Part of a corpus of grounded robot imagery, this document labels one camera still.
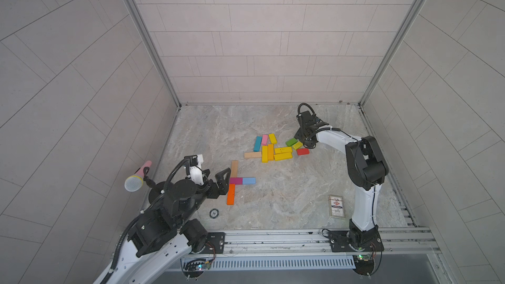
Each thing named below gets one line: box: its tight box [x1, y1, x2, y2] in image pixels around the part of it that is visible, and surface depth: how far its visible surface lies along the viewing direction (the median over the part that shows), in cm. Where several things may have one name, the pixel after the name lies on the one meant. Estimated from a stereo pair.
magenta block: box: [229, 177, 244, 185], surface depth 88 cm
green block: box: [285, 138, 298, 147], surface depth 100 cm
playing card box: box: [328, 194, 346, 219], surface depth 80 cm
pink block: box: [261, 134, 269, 146], surface depth 101 cm
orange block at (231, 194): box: [226, 183, 236, 206], surface depth 84 cm
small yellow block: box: [268, 133, 279, 144], surface depth 101 cm
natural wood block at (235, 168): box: [230, 159, 239, 178], surface depth 92 cm
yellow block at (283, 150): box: [274, 146, 292, 154], surface depth 98 cm
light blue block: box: [242, 177, 256, 185], surface depth 88 cm
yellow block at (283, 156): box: [273, 151, 293, 162], surface depth 96 cm
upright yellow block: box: [261, 145, 269, 164], surface depth 96 cm
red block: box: [296, 147, 310, 156], surface depth 98 cm
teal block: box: [253, 136, 263, 152], surface depth 101 cm
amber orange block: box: [267, 143, 275, 162], surface depth 96 cm
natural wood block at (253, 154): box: [243, 151, 262, 158], surface depth 96 cm
